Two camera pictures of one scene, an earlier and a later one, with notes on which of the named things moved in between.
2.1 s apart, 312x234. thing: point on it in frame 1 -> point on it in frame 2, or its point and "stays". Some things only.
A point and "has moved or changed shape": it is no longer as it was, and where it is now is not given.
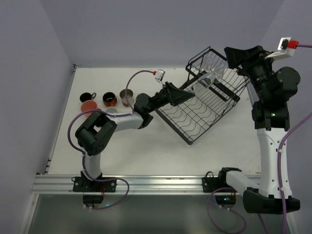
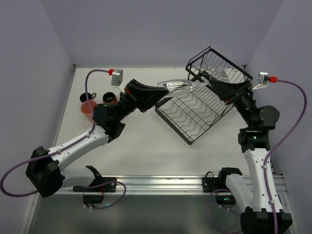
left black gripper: x=168 y=92 -> x=134 y=94
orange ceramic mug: x=109 y=99 stays
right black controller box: x=224 y=200 stays
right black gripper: x=246 y=62 -> x=236 y=91
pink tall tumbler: x=88 y=105 stays
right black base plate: x=210 y=184 stays
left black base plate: x=82 y=185 stays
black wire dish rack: x=217 y=86 stays
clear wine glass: x=205 y=80 has moved or changed shape
